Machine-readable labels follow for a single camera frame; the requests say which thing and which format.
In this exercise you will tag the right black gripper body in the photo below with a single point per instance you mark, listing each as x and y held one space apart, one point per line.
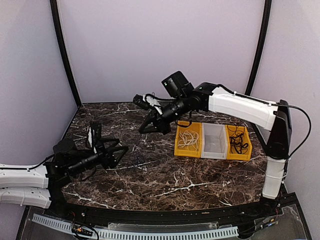
164 126

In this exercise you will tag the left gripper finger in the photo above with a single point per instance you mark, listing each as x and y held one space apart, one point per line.
110 142
117 153

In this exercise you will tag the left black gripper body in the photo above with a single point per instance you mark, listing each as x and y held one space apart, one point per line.
105 161

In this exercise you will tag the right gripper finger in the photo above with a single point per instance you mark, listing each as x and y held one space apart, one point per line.
150 129
148 121

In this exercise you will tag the yellow bin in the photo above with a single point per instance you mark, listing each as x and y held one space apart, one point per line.
189 141
239 143

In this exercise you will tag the white translucent bin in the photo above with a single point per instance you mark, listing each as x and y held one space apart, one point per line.
214 141

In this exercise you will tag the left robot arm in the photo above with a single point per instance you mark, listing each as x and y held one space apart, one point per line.
39 185

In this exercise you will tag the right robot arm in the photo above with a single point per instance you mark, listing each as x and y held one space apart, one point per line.
208 97

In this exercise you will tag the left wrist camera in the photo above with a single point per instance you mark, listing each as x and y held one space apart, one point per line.
93 134

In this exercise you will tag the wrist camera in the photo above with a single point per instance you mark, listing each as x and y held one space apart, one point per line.
93 134
147 103

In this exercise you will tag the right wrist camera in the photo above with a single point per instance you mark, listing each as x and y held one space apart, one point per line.
147 103

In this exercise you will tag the white slotted cable duct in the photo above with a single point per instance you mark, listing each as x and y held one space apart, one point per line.
117 231

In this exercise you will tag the left black frame post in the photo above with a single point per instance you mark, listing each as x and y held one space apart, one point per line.
63 52

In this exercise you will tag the black frame post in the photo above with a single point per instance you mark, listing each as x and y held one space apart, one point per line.
260 46
63 52

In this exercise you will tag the right black frame post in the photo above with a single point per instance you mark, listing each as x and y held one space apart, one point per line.
260 46

